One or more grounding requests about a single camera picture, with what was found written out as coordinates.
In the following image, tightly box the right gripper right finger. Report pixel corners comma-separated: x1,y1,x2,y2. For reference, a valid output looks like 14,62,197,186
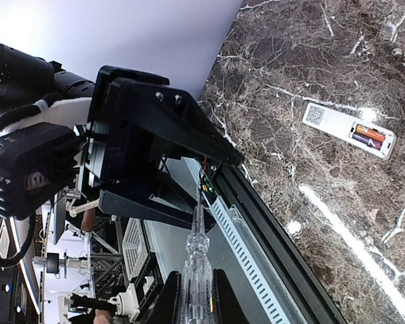
213,269,249,324

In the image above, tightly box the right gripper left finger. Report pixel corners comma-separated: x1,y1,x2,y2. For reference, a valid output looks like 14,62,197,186
148,271,182,324

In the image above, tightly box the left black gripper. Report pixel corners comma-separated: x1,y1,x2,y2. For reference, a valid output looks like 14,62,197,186
81,65,244,230

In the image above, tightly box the clear plastic screwdriver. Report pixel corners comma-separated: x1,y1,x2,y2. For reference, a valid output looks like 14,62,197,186
180,187,213,323

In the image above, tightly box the white remote control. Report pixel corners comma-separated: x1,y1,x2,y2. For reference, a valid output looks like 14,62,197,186
302,103,397,160

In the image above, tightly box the purple battery in remote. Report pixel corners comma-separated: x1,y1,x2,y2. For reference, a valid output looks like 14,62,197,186
352,132,382,151

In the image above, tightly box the battery in remote orange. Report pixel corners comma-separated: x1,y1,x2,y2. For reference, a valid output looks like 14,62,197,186
356,124,385,142

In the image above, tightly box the left white slotted cable duct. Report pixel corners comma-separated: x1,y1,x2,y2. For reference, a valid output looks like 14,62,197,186
184,158,300,323

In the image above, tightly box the small circuit board with wires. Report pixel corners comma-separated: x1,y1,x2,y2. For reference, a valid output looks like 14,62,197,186
198,157,219,206

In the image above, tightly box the black front rail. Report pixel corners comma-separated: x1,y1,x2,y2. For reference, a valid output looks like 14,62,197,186
213,166,346,323

